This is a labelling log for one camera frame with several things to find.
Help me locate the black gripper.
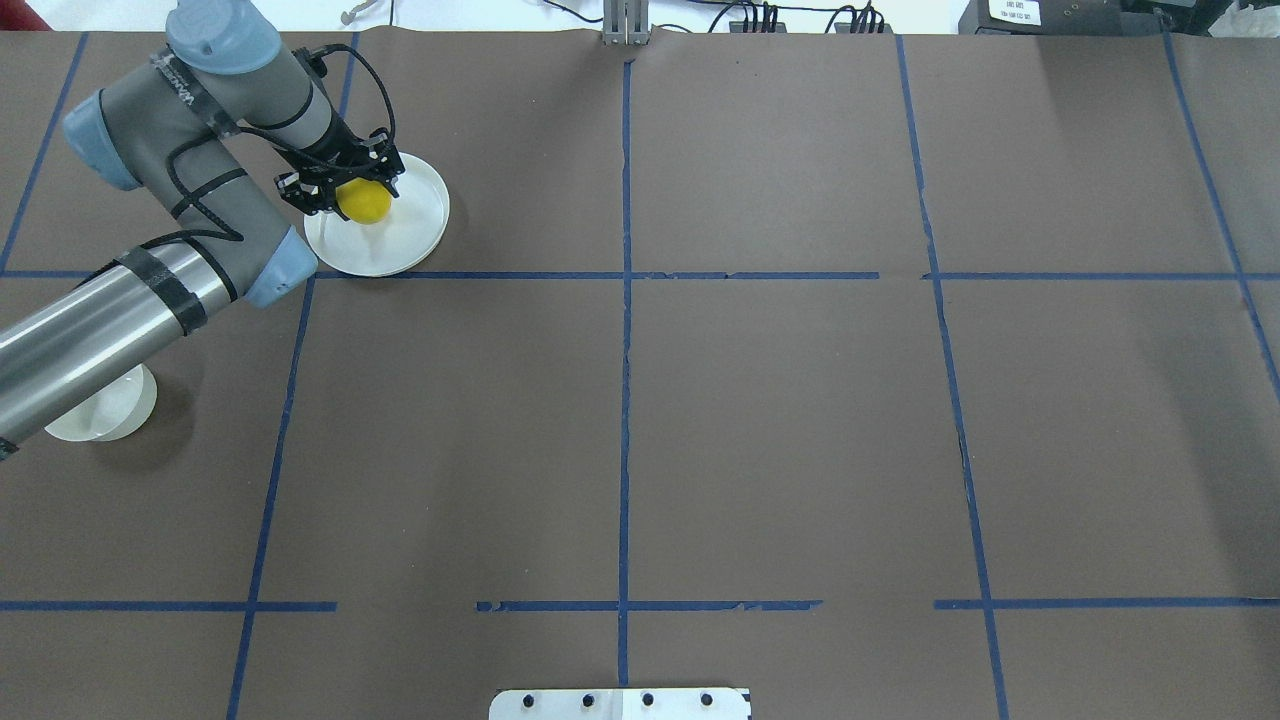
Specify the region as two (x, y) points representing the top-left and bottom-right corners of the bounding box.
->
(274, 128), (404, 217)

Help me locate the yellow lemon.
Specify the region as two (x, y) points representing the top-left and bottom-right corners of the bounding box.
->
(335, 178), (393, 225)

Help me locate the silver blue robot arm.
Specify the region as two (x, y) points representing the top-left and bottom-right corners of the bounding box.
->
(1, 1), (404, 457)

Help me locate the white plate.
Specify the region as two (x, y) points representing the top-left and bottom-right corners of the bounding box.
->
(303, 152), (451, 277)

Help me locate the white bowl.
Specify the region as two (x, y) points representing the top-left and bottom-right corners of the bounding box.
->
(44, 364), (157, 442)

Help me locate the far small circuit board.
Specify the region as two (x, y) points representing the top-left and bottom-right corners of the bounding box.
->
(716, 1), (785, 35)

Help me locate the small circuit board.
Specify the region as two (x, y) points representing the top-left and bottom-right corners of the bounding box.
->
(716, 1), (785, 35)
(824, 1), (891, 35)

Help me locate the near small circuit board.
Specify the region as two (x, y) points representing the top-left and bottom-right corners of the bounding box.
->
(824, 1), (891, 35)

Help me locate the brown paper table cover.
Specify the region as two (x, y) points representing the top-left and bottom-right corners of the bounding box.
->
(3, 28), (1277, 719)

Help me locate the black computer box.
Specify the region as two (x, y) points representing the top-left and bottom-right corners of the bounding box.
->
(957, 1), (1165, 37)

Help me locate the aluminium frame post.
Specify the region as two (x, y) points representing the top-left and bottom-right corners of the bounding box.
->
(602, 0), (652, 47)

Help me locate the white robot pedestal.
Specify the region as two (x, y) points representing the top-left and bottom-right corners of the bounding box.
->
(488, 687), (753, 719)

